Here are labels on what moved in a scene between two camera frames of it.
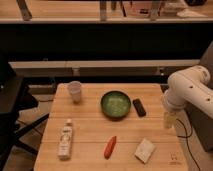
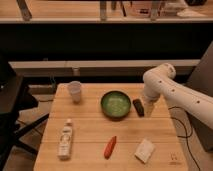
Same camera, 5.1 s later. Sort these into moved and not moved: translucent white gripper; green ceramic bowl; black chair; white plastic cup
Moved: translucent white gripper
Not moved: white plastic cup; black chair; green ceramic bowl
